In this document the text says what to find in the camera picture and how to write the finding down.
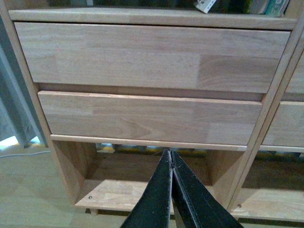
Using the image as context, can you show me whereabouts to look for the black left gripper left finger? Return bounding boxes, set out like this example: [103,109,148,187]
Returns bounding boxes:
[121,150,172,228]

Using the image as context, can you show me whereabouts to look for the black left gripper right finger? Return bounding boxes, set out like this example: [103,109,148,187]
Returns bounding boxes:
[171,151,243,228]

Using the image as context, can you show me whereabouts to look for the right wooden shelf unit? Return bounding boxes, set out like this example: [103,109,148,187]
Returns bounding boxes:
[215,28,304,222]

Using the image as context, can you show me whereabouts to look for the wooden shelf unit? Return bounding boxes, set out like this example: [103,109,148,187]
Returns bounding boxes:
[215,28,304,222]
[0,0,304,217]

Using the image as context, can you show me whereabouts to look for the left wooden shelf unit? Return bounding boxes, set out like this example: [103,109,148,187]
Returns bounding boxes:
[0,0,304,217]

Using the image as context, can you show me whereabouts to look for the green spined books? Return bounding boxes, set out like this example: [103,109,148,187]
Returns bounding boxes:
[243,0,290,17]

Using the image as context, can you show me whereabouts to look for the lower left wooden drawer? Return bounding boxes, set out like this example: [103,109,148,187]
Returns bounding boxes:
[38,91,262,145]

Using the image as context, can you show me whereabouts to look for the wooden drawer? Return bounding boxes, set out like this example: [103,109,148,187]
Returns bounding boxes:
[263,101,304,147]
[38,91,262,145]
[285,52,304,94]
[15,22,290,93]

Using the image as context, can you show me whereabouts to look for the lower right wooden drawer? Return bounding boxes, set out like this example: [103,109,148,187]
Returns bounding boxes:
[263,101,304,147]

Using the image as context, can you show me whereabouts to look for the upper left wooden drawer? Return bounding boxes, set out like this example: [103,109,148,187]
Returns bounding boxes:
[15,22,290,93]

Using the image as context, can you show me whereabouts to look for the upper right wooden drawer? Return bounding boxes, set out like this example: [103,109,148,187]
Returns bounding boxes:
[285,52,304,94]

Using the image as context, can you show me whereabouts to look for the grey curtain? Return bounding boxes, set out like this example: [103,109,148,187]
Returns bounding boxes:
[0,20,47,146]

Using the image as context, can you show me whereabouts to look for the tilted white book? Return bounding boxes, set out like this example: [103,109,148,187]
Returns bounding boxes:
[194,0,216,13]

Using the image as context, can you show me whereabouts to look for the white floor cable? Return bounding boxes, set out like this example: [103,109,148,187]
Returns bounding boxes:
[0,150,49,159]

